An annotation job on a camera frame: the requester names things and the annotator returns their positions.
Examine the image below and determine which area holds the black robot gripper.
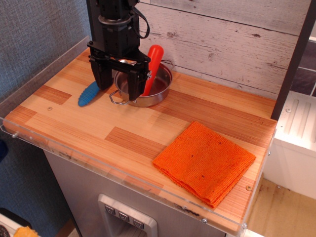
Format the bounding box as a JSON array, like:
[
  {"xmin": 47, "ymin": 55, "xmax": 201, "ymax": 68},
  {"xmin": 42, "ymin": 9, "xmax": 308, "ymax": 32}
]
[{"xmin": 89, "ymin": 22, "xmax": 150, "ymax": 101}]

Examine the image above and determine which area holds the red plastic sausage toy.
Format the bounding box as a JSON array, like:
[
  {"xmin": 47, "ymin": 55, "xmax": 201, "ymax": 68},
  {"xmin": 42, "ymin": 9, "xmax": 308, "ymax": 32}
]
[{"xmin": 142, "ymin": 44, "xmax": 164, "ymax": 96}]

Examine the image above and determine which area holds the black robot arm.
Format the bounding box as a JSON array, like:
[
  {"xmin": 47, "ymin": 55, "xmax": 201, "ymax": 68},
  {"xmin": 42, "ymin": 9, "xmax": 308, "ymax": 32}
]
[{"xmin": 87, "ymin": 0, "xmax": 151, "ymax": 101}]

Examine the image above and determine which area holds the stainless steel pot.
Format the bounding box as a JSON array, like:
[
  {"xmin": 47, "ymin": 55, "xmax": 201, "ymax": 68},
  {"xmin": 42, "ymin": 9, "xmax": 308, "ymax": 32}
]
[{"xmin": 109, "ymin": 59, "xmax": 174, "ymax": 107}]

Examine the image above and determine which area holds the clear acrylic edge guard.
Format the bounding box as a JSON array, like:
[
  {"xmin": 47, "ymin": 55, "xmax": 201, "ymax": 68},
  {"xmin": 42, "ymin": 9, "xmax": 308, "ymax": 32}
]
[{"xmin": 0, "ymin": 118, "xmax": 247, "ymax": 237}]

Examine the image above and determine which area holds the orange folded cloth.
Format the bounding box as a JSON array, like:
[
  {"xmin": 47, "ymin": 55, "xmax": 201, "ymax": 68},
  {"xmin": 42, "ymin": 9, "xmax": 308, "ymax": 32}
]
[{"xmin": 153, "ymin": 121, "xmax": 256, "ymax": 208}]

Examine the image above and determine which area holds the grey toy fridge cabinet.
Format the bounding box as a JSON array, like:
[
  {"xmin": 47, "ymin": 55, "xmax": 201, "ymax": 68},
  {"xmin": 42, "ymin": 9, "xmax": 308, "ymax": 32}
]
[{"xmin": 45, "ymin": 152, "xmax": 226, "ymax": 237}]

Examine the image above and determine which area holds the yellow object bottom left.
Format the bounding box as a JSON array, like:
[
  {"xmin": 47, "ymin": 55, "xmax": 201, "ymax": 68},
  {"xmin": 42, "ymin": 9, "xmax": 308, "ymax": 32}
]
[{"xmin": 13, "ymin": 227, "xmax": 39, "ymax": 237}]

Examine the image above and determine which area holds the white toy sink unit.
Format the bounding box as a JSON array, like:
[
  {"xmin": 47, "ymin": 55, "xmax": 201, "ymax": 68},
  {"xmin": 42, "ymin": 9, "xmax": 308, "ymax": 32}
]
[{"xmin": 263, "ymin": 91, "xmax": 316, "ymax": 198}]

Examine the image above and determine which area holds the blue handled metal spoon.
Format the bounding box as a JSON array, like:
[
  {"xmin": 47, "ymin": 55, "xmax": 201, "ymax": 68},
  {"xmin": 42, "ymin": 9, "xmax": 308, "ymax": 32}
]
[{"xmin": 78, "ymin": 81, "xmax": 100, "ymax": 107}]

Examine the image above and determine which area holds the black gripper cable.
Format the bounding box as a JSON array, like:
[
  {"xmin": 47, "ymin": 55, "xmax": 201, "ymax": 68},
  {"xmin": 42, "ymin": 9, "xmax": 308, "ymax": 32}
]
[{"xmin": 132, "ymin": 6, "xmax": 151, "ymax": 40}]

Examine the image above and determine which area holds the dark left shelf post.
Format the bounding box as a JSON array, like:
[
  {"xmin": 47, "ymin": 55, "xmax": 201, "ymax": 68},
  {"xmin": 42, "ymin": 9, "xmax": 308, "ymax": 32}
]
[{"xmin": 86, "ymin": 0, "xmax": 104, "ymax": 51}]

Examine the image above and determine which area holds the dark shelf post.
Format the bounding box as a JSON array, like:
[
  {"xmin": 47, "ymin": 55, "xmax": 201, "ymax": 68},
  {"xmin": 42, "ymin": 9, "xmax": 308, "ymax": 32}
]
[
  {"xmin": 271, "ymin": 0, "xmax": 316, "ymax": 120},
  {"xmin": 86, "ymin": 0, "xmax": 104, "ymax": 51}
]

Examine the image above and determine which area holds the dark right shelf post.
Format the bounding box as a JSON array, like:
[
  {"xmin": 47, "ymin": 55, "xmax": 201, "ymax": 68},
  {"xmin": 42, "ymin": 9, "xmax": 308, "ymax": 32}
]
[{"xmin": 271, "ymin": 0, "xmax": 316, "ymax": 120}]

